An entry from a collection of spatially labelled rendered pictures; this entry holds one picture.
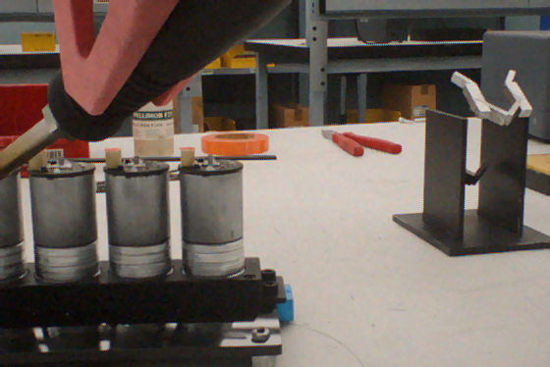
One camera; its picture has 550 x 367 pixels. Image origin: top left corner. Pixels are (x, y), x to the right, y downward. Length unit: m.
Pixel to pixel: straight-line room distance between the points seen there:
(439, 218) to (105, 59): 0.27
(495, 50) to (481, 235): 0.44
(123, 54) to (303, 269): 0.21
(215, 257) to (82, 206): 0.05
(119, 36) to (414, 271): 0.22
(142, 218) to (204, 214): 0.02
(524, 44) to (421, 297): 0.48
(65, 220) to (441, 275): 0.17
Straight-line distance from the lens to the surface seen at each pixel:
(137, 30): 0.21
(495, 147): 0.47
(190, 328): 0.30
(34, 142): 0.28
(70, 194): 0.32
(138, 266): 0.32
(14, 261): 0.33
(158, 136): 0.70
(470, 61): 3.19
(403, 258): 0.42
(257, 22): 0.20
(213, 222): 0.31
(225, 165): 0.32
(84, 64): 0.23
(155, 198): 0.31
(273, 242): 0.44
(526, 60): 0.80
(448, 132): 0.44
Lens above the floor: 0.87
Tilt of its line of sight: 12 degrees down
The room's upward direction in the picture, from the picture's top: 1 degrees counter-clockwise
